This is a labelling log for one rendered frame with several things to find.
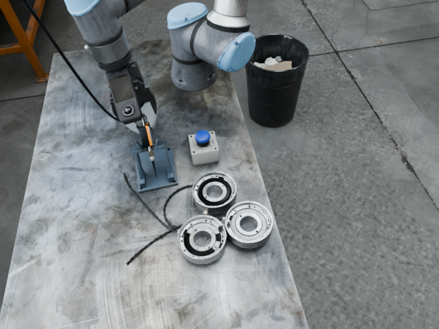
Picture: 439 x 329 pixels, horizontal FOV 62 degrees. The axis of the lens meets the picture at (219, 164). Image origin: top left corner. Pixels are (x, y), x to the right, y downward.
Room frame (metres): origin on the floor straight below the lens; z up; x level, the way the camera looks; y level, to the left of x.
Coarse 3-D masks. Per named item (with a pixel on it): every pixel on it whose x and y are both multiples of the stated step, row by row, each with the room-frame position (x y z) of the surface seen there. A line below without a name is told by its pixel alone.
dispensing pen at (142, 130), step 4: (144, 116) 0.64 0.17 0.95; (144, 120) 0.64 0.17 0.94; (144, 124) 0.63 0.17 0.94; (140, 128) 0.61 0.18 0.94; (144, 128) 0.61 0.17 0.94; (140, 132) 0.61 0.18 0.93; (144, 132) 0.61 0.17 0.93; (140, 136) 0.60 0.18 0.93; (144, 136) 0.60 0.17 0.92; (144, 140) 0.60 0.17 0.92; (148, 140) 0.60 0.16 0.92; (144, 144) 0.59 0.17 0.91; (148, 144) 0.59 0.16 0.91; (148, 148) 0.60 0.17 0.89; (152, 148) 0.60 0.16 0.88; (148, 152) 0.59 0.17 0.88; (152, 152) 0.59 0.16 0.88; (152, 156) 0.59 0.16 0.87; (152, 160) 0.58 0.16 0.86; (156, 176) 0.56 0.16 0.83
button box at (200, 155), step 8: (192, 136) 0.67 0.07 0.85; (192, 144) 0.64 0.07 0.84; (200, 144) 0.63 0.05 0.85; (208, 144) 0.63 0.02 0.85; (216, 144) 0.63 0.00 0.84; (192, 152) 0.61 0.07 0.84; (200, 152) 0.61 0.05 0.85; (208, 152) 0.61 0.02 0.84; (216, 152) 0.61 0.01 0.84; (200, 160) 0.61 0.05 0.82; (208, 160) 0.61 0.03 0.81; (216, 160) 0.61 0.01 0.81
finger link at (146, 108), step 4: (140, 104) 0.63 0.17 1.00; (144, 104) 0.63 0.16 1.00; (148, 104) 0.63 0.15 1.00; (140, 108) 0.62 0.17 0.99; (144, 108) 0.62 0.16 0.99; (148, 108) 0.63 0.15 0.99; (152, 108) 0.63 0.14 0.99; (144, 112) 0.62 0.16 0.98; (148, 112) 0.63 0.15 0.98; (152, 112) 0.63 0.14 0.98; (148, 116) 0.63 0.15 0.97; (152, 116) 0.63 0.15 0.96; (148, 120) 0.62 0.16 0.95; (152, 120) 0.63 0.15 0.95; (152, 124) 0.63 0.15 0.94; (152, 128) 0.63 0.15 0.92
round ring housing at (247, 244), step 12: (240, 204) 0.45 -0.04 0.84; (252, 204) 0.45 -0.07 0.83; (228, 216) 0.43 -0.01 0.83; (240, 216) 0.43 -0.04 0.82; (252, 216) 0.42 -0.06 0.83; (264, 216) 0.42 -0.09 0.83; (228, 228) 0.39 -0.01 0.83; (240, 228) 0.39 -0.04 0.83; (240, 240) 0.36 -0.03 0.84; (252, 240) 0.36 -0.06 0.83; (264, 240) 0.36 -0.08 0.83
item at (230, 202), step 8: (200, 176) 0.54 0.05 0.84; (208, 176) 0.54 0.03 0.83; (224, 176) 0.54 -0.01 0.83; (200, 184) 0.52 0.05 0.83; (208, 184) 0.52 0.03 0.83; (216, 184) 0.52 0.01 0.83; (232, 184) 0.51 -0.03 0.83; (192, 192) 0.49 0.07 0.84; (208, 192) 0.51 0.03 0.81; (224, 192) 0.49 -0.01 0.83; (232, 192) 0.49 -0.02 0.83; (200, 200) 0.47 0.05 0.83; (216, 200) 0.47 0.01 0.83; (232, 200) 0.46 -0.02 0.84; (200, 208) 0.46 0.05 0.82; (208, 208) 0.45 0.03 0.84; (216, 208) 0.44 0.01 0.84; (224, 208) 0.45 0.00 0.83
